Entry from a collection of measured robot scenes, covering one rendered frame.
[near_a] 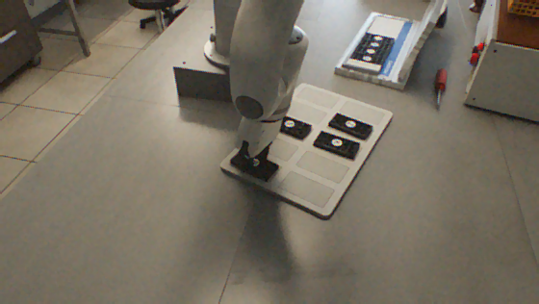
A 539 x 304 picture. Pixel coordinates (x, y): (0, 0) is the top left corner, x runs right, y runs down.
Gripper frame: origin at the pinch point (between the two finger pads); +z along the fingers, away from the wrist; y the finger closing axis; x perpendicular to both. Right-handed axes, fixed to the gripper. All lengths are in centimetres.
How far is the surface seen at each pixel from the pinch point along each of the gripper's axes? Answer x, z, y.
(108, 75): -176, 133, -86
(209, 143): -13.0, 6.3, -0.6
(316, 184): 14.2, -0.4, -3.2
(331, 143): 11.0, -0.9, -15.4
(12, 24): -230, 105, -55
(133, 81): -49, 14, -9
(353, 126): 12.4, -1.3, -24.1
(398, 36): 4, 1, -77
